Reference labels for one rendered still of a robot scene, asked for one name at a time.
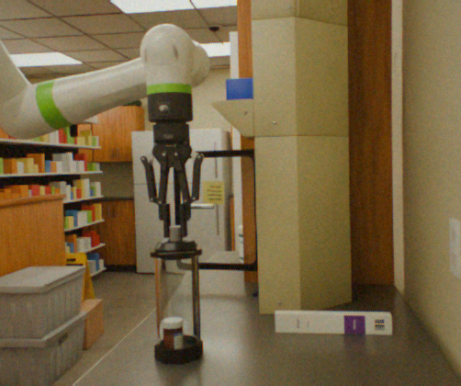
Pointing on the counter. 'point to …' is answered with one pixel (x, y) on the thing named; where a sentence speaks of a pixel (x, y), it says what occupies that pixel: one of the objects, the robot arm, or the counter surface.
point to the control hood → (238, 115)
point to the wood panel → (357, 134)
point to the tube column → (335, 10)
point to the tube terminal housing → (301, 164)
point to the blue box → (240, 88)
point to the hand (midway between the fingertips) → (174, 221)
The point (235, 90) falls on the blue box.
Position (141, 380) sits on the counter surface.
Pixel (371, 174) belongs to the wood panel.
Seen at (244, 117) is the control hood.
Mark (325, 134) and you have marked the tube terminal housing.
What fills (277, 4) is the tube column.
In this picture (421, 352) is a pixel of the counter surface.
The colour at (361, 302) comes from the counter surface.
